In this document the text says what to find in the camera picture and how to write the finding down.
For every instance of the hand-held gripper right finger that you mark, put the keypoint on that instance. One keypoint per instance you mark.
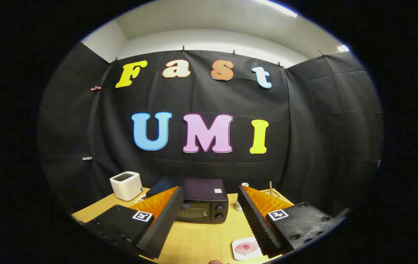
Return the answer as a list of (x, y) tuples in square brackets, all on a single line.
[(255, 220)]

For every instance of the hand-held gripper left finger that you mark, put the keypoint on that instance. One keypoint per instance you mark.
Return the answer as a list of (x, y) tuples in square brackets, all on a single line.
[(165, 220)]

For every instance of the pink ham slice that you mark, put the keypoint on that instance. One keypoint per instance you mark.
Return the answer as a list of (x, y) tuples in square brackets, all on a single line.
[(246, 248)]

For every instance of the white square plate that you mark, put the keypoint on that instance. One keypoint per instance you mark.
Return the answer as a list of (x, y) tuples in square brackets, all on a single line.
[(239, 255)]

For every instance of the black toaster oven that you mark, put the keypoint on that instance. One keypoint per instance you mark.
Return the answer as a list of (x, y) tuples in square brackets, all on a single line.
[(203, 190)]

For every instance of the white bread toaster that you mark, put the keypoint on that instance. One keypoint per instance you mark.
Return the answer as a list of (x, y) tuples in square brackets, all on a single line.
[(125, 187)]

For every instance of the white green label bottle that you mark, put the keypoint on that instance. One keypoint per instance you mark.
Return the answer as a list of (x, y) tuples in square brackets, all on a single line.
[(238, 206)]

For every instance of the black backdrop cloth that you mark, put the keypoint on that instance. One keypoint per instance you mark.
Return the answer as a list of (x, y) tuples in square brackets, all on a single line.
[(201, 95)]

